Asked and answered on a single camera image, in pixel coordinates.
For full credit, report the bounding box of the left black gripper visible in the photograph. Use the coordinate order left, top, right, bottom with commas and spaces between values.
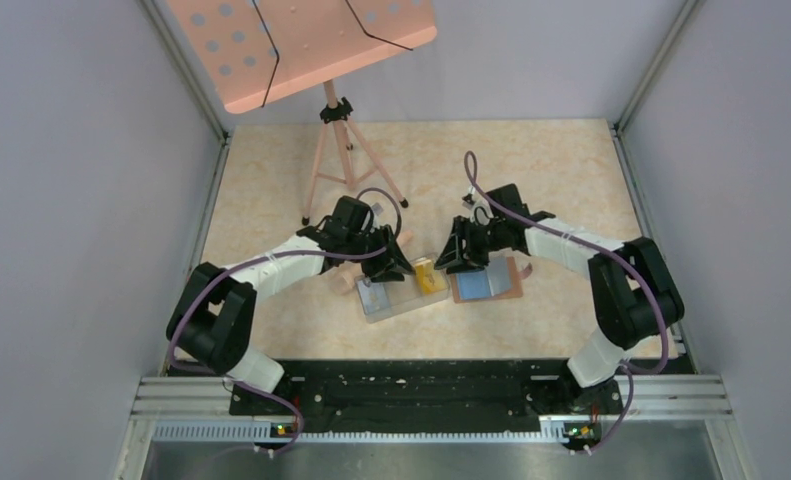
346, 224, 416, 282

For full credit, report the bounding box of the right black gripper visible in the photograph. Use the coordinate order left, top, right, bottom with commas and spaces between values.
435, 215, 507, 275

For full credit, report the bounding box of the clear plastic card box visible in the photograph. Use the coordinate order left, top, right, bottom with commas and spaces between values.
355, 254, 451, 324

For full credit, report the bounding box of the brown leather card holder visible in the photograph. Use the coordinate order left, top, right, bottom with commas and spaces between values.
451, 256, 533, 304

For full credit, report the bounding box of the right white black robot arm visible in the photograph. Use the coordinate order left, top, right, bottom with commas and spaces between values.
434, 184, 685, 412

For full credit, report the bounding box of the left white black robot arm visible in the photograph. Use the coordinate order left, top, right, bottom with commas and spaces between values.
166, 196, 415, 414

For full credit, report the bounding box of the grey white credit card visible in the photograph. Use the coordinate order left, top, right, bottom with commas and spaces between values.
357, 280, 391, 316

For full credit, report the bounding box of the yellow credit card stack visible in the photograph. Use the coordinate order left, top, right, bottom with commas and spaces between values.
413, 258, 448, 296

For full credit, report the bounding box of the pink music stand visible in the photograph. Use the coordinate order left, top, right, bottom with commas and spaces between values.
167, 0, 438, 224

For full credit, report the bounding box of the pink cylindrical handle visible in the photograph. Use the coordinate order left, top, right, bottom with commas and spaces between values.
329, 229, 414, 295

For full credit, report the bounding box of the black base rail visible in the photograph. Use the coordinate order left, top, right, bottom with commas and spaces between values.
229, 359, 623, 434

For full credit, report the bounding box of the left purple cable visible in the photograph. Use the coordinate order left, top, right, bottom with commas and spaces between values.
167, 187, 404, 457

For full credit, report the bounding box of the purple cable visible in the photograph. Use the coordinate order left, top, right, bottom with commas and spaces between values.
167, 187, 404, 457
463, 150, 671, 455

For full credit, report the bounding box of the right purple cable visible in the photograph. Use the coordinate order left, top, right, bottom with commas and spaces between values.
463, 150, 671, 455

